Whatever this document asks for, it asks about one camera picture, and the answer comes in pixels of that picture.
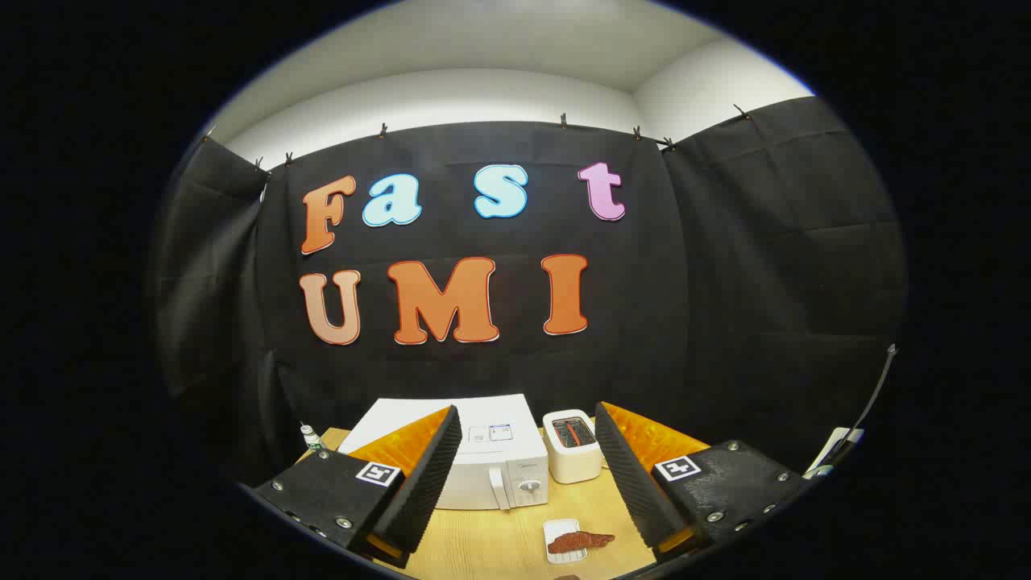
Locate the brown cooked meat piece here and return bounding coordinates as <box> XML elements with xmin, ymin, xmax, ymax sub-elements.
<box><xmin>547</xmin><ymin>531</ymin><xmax>616</xmax><ymax>555</ymax></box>

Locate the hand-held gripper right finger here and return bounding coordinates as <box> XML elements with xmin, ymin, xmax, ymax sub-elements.
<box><xmin>594</xmin><ymin>401</ymin><xmax>806</xmax><ymax>565</ymax></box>

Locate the white rectangular plastic tray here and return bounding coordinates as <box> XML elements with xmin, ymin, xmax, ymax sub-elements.
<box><xmin>543</xmin><ymin>518</ymin><xmax>589</xmax><ymax>563</ymax></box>

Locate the white toaster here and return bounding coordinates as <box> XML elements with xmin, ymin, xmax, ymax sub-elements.
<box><xmin>542</xmin><ymin>408</ymin><xmax>603</xmax><ymax>484</ymax></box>

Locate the white microwave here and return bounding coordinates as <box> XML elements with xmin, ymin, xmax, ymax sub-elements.
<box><xmin>338</xmin><ymin>393</ymin><xmax>550</xmax><ymax>512</ymax></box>

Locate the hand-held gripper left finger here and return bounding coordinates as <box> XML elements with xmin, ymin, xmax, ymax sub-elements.
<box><xmin>251</xmin><ymin>404</ymin><xmax>464</xmax><ymax>570</ymax></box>

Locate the black backdrop cloth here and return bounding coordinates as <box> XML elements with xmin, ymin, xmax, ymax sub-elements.
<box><xmin>149</xmin><ymin>95</ymin><xmax>909</xmax><ymax>492</ymax></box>

